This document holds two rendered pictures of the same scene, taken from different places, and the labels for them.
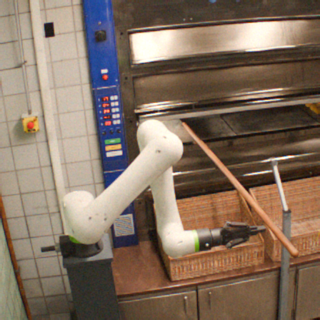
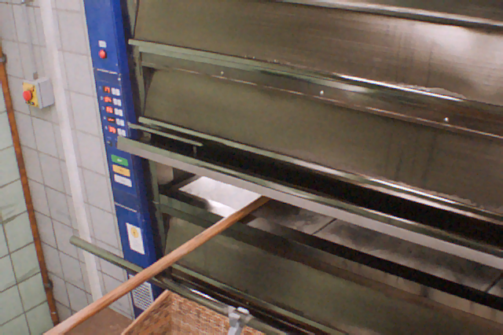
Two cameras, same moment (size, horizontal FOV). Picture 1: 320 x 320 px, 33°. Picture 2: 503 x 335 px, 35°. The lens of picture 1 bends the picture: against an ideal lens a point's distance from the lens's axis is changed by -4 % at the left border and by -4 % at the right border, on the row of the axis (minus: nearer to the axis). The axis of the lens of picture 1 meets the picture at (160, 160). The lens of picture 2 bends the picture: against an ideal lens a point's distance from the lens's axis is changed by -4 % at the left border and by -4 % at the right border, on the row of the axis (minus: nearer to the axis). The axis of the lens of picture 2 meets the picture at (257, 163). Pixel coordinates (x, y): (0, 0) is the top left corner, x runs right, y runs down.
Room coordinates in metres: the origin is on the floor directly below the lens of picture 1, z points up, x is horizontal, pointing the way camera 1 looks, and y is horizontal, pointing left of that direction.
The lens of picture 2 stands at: (1.76, -2.05, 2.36)
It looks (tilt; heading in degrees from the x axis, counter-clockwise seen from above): 24 degrees down; 51
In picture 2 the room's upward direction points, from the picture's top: 5 degrees counter-clockwise
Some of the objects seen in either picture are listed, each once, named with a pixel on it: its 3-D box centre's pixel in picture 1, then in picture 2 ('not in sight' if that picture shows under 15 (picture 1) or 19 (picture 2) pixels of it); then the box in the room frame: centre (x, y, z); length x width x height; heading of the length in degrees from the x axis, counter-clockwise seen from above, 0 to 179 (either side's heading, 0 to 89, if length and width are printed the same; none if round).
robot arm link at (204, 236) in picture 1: (203, 238); not in sight; (1.99, -0.15, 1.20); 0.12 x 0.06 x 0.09; 8
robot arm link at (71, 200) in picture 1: (81, 216); not in sight; (1.98, 0.33, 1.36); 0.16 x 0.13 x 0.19; 17
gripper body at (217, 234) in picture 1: (221, 236); not in sight; (2.00, -0.22, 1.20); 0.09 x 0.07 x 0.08; 98
